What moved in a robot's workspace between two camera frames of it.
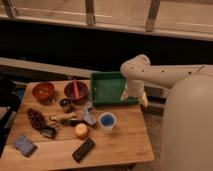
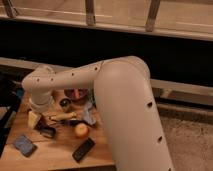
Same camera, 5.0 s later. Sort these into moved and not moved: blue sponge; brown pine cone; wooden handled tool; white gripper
Moved: white gripper
Not moved: blue sponge; brown pine cone; wooden handled tool
